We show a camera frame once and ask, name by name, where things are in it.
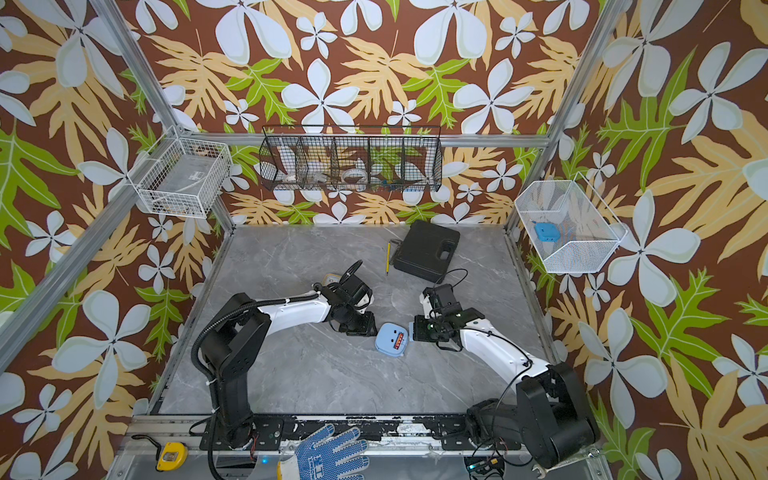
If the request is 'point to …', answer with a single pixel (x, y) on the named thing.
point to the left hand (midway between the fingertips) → (376, 330)
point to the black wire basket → (351, 158)
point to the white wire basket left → (181, 176)
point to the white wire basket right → (569, 226)
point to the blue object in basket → (547, 232)
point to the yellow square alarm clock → (330, 278)
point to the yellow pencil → (388, 259)
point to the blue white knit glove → (320, 460)
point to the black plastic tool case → (428, 250)
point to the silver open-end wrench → (543, 471)
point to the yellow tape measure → (172, 457)
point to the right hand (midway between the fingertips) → (411, 329)
